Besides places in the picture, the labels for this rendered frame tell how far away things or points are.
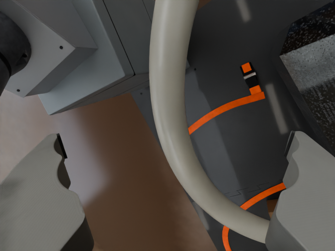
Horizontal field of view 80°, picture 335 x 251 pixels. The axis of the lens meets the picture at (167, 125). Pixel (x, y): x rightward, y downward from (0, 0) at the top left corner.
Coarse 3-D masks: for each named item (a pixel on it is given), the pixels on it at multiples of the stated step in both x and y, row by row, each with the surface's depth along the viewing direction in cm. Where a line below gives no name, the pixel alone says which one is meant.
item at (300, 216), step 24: (288, 144) 11; (312, 144) 10; (288, 168) 9; (312, 168) 8; (288, 192) 7; (312, 192) 7; (288, 216) 6; (312, 216) 6; (288, 240) 6; (312, 240) 6
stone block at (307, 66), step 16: (304, 16) 65; (320, 16) 60; (288, 32) 70; (304, 32) 64; (320, 32) 58; (272, 48) 97; (288, 48) 68; (304, 48) 62; (320, 48) 59; (288, 64) 69; (304, 64) 65; (320, 64) 61; (288, 80) 81; (304, 80) 67; (320, 80) 63; (304, 96) 70; (320, 96) 65; (304, 112) 88; (320, 112) 68; (320, 128) 72
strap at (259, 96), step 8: (248, 96) 130; (256, 96) 128; (264, 96) 126; (232, 104) 134; (240, 104) 133; (216, 112) 140; (200, 120) 145; (208, 120) 143; (192, 128) 149; (280, 184) 139; (264, 192) 145; (272, 192) 143; (248, 200) 151; (256, 200) 149; (224, 232) 167; (224, 240) 169
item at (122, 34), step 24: (72, 0) 61; (96, 0) 61; (120, 0) 75; (144, 0) 97; (96, 24) 61; (120, 24) 69; (144, 24) 88; (120, 48) 65; (144, 48) 81; (72, 72) 69; (96, 72) 66; (120, 72) 63; (144, 72) 75; (48, 96) 76; (72, 96) 72; (96, 96) 81
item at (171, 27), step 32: (160, 0) 13; (192, 0) 13; (160, 32) 14; (160, 64) 15; (160, 96) 16; (160, 128) 18; (192, 160) 20; (192, 192) 22; (224, 224) 24; (256, 224) 25
